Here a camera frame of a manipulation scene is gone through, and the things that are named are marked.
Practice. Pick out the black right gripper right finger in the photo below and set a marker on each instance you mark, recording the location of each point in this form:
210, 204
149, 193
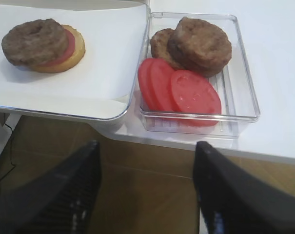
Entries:
232, 201

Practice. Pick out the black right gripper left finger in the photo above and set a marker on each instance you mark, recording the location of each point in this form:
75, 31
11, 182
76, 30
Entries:
58, 202

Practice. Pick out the clear box with patties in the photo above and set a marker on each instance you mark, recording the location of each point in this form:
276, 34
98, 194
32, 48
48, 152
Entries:
233, 84

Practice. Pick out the front tomato slice in box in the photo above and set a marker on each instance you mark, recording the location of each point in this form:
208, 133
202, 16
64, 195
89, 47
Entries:
191, 93

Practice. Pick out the tomato slice in box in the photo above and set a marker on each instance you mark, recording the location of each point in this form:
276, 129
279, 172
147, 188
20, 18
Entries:
191, 93
144, 84
160, 81

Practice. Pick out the white serving tray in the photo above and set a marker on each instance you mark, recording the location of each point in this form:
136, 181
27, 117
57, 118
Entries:
99, 110

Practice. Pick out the bottom bun half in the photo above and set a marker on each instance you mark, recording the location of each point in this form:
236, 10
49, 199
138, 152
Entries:
72, 61

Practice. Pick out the middle tomato slice in box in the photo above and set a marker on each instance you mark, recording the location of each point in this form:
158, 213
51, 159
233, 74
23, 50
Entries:
160, 81

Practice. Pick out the tomato slice on bun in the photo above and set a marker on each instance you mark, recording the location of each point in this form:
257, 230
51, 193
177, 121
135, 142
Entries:
66, 55

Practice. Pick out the rear tomato slice in box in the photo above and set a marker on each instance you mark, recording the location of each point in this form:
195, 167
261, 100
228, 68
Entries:
144, 84

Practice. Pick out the brown patty on bun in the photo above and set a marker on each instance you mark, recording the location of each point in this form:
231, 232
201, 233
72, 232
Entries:
35, 42

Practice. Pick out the front brown patty in box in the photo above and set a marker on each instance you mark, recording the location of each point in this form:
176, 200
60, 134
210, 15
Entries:
200, 46

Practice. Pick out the brown patty in box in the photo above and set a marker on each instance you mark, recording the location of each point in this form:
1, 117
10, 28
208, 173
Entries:
200, 46
159, 49

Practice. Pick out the rear brown patty in box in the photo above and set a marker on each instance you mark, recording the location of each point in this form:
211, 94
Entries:
159, 49

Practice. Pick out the white paper sheet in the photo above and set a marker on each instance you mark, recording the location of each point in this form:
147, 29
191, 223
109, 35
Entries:
113, 39

